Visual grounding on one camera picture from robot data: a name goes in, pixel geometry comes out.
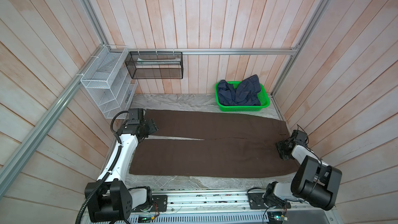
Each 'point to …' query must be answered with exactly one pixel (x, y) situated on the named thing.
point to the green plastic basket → (263, 97)
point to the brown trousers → (196, 143)
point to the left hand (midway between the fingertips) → (152, 130)
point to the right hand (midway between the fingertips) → (279, 145)
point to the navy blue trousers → (246, 94)
